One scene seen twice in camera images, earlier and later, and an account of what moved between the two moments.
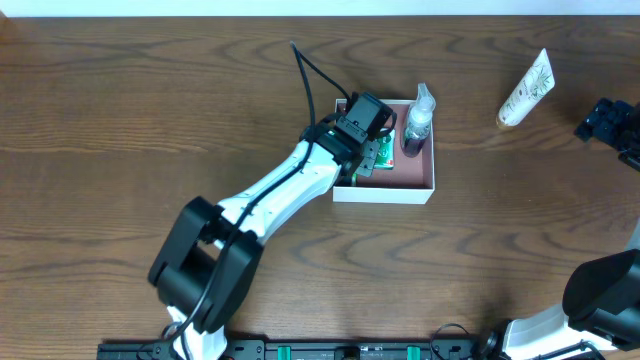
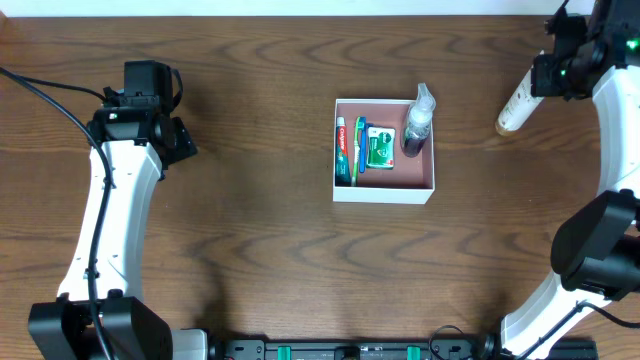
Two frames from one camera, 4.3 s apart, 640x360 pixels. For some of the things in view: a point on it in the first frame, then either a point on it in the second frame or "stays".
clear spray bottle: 419,122 stays
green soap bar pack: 386,151 stays
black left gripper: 371,155 → 182,141
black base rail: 304,349 stays
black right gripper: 605,121 → 545,73
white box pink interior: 410,182 stays
